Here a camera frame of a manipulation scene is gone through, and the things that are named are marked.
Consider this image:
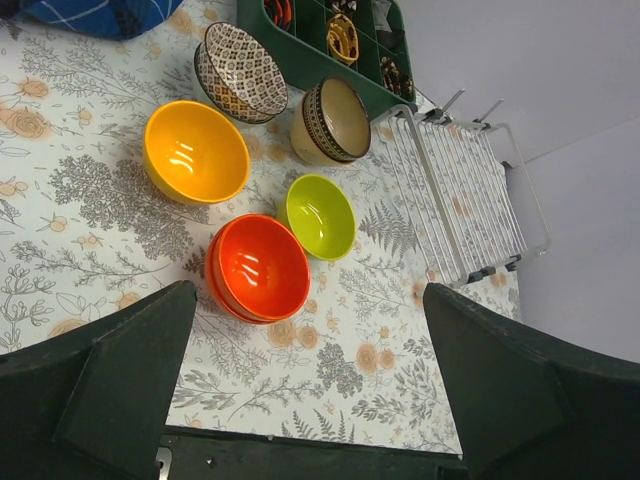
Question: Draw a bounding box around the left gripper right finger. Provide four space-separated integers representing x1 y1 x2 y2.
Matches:
423 283 639 479

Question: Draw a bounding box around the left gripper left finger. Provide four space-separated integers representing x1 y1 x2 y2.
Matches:
1 281 197 479

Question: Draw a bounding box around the orange bowl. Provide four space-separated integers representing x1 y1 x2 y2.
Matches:
204 227 271 325
213 214 311 323

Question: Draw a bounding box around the yellow bowl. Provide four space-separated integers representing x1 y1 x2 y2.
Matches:
142 100 250 206

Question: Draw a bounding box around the lime green bowl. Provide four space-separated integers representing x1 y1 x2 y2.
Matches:
276 174 356 262

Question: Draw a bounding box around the black brown bowl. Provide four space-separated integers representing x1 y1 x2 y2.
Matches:
301 76 371 163

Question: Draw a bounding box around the brown patterned white bowl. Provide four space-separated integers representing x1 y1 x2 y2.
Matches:
194 22 288 125

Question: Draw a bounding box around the beige bowl with drawing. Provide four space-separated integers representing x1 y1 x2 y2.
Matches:
290 101 342 167

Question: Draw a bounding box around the metal dish rack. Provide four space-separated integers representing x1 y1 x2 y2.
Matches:
360 105 551 287

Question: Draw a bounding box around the floral table mat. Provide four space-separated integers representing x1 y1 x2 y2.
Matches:
1 1 462 454

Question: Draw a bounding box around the brown ties bottom right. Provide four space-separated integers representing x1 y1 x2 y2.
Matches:
380 56 414 101

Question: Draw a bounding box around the blue plaid cloth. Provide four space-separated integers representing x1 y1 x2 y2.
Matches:
1 0 183 40

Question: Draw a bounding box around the green compartment tray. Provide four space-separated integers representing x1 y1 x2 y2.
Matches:
237 1 417 119

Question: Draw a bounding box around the yellow ties bottom middle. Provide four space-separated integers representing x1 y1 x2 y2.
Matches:
326 14 359 66

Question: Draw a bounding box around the red black ties bottom left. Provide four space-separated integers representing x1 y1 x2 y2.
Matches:
263 0 294 31

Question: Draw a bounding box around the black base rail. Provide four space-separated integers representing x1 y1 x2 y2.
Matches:
151 426 469 480

